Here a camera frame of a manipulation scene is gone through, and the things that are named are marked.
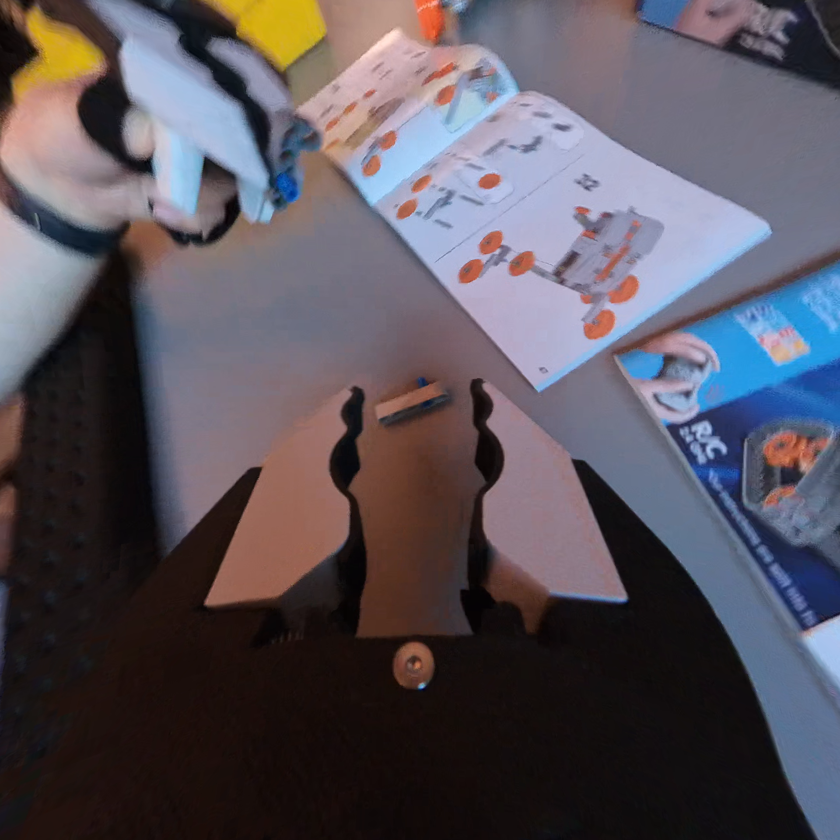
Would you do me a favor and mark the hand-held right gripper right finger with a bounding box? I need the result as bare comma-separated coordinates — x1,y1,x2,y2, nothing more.
459,377,630,635

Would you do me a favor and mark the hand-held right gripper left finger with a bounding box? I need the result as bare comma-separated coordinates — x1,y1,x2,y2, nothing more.
205,386,366,635

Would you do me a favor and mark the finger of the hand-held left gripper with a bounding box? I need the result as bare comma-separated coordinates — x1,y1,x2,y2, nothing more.
120,36,278,225
209,36,324,173

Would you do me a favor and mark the grey holed beam with blue pin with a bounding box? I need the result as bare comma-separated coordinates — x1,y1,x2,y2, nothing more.
268,115,324,212

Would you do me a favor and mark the short grey toy beam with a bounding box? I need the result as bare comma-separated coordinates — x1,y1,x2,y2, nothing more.
374,377,452,427

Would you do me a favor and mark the person's left forearm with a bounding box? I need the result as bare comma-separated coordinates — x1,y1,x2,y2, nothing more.
0,203,109,396

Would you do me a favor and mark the grey desk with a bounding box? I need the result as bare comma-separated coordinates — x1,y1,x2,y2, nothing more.
125,0,840,840

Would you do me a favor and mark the person's left hand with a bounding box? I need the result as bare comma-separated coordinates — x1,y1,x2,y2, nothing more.
0,79,238,238

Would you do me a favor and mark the yellow plastic bin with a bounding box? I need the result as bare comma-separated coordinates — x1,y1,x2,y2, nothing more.
13,0,328,99

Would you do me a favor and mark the black wrist band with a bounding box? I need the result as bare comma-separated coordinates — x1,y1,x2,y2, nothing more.
0,164,130,257

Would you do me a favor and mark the orange toy gear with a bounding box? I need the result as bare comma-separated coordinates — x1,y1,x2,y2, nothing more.
413,0,448,44

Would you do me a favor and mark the blue instruction booklet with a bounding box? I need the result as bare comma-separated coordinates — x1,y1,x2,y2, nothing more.
613,259,840,634

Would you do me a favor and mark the open white instruction booklet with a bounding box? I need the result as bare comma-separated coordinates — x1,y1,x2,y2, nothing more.
295,26,773,393

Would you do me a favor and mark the robot sticker sheet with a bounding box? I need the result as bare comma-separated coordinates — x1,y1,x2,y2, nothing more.
801,617,840,710

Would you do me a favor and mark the robot kit box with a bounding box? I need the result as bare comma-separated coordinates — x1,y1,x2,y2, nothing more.
635,0,840,89

